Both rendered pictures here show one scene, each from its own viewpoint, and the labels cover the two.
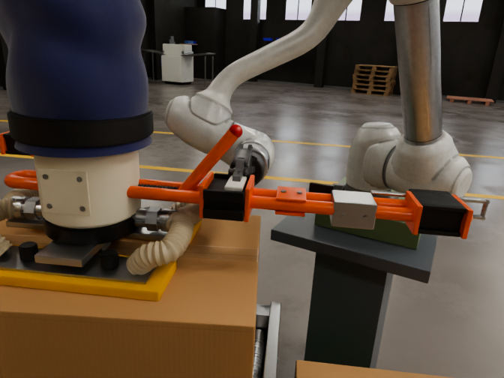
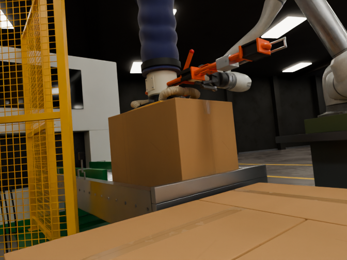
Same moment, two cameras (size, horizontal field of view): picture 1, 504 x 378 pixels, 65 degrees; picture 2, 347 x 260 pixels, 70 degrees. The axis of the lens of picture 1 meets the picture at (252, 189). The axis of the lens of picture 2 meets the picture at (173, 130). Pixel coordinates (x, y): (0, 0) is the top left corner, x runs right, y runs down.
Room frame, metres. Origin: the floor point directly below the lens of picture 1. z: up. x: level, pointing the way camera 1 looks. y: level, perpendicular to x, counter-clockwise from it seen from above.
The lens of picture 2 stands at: (-0.25, -0.74, 0.75)
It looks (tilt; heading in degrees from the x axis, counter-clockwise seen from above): 3 degrees up; 47
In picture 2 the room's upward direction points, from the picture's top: 5 degrees counter-clockwise
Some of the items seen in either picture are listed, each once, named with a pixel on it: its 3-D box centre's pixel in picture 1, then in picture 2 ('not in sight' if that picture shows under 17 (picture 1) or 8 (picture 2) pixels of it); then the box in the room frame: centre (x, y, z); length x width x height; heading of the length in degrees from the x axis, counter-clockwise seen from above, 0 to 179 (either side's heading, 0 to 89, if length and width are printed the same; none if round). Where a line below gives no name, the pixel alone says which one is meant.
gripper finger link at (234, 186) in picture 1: (235, 183); not in sight; (0.65, 0.03, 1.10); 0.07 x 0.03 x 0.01; 175
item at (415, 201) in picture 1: (435, 214); (254, 50); (0.61, -0.31, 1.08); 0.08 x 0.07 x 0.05; 85
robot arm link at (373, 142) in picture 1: (375, 154); (341, 83); (1.30, -0.41, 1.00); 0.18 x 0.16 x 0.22; 36
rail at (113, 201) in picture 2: not in sight; (69, 189); (0.44, 1.14, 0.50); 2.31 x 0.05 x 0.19; 85
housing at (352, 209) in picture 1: (352, 208); (227, 63); (0.63, -0.17, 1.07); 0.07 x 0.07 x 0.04; 85
